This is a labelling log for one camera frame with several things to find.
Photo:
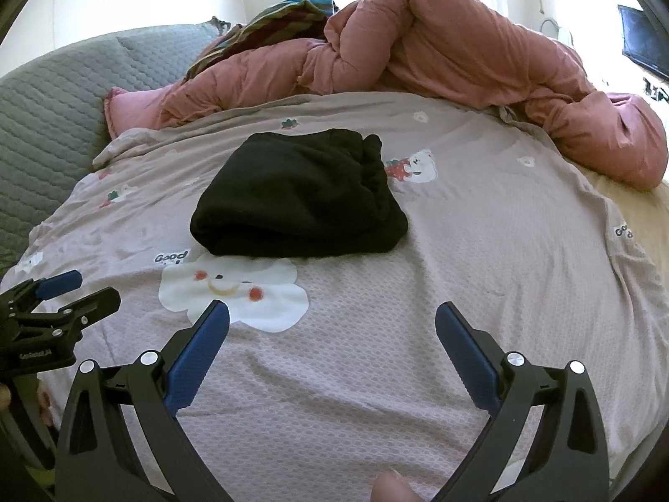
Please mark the right hand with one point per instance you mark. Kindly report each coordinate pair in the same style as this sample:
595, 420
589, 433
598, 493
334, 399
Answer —
390, 486

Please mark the black wall television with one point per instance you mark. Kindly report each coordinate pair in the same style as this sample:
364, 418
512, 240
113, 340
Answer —
642, 43

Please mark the left hand dark nails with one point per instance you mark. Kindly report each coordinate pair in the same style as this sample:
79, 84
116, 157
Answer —
43, 399

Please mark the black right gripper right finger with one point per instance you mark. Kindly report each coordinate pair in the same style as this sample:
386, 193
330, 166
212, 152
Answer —
568, 458

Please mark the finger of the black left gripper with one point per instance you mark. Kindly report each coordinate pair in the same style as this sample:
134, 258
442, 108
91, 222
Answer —
46, 288
79, 315

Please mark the dark striped colourful cloth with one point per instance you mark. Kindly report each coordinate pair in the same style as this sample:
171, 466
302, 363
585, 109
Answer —
280, 22

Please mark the pink pillow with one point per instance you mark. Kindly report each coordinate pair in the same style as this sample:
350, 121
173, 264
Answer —
124, 110

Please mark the black sweater orange cuffs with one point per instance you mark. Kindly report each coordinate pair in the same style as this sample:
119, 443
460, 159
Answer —
315, 195

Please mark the pink quilted comforter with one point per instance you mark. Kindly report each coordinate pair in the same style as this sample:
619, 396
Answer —
458, 50

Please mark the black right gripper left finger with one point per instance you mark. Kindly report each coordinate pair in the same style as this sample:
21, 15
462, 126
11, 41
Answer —
96, 458

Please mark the grey quilted headboard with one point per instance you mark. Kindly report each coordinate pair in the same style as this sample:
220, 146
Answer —
52, 117

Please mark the beige strawberry print bedsheet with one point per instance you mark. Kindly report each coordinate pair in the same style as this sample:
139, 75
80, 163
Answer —
332, 371

